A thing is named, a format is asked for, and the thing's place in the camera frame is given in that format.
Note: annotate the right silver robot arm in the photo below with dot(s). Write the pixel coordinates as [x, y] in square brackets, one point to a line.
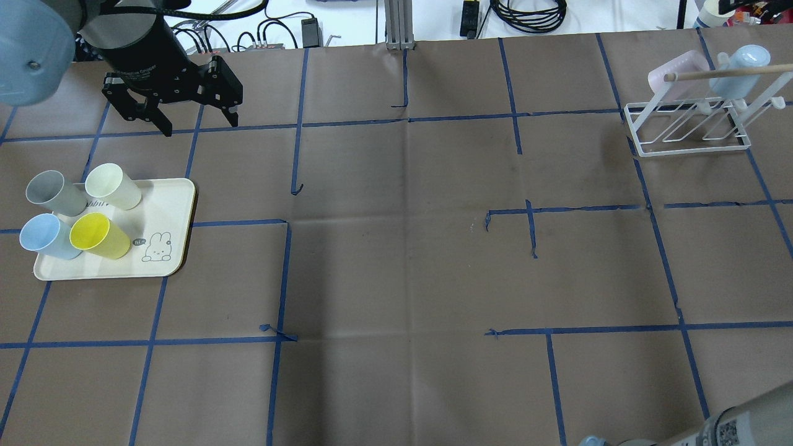
[764, 420]

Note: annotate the grey plastic cup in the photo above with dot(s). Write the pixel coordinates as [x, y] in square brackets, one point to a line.
[51, 190]

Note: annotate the cream white cup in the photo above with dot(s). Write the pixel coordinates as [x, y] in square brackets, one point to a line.
[109, 183]

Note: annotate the cream plastic tray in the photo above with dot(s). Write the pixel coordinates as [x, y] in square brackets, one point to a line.
[150, 240]

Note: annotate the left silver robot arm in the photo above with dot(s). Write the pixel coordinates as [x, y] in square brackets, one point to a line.
[39, 38]

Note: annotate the yellow plastic cup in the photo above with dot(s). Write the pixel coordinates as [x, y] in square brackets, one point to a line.
[97, 234]

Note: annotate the black power adapter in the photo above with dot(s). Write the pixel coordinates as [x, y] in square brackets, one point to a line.
[311, 36]

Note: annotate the white wire cup rack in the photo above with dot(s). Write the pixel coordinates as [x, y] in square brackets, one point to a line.
[696, 108]

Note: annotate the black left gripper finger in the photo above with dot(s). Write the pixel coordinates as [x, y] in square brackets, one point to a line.
[120, 98]
[220, 88]

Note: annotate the light blue cup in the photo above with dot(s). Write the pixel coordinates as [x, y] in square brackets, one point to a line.
[48, 235]

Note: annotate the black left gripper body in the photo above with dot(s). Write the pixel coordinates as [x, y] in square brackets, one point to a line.
[146, 57]

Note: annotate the paper cup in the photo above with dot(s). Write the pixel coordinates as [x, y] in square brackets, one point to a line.
[711, 15]

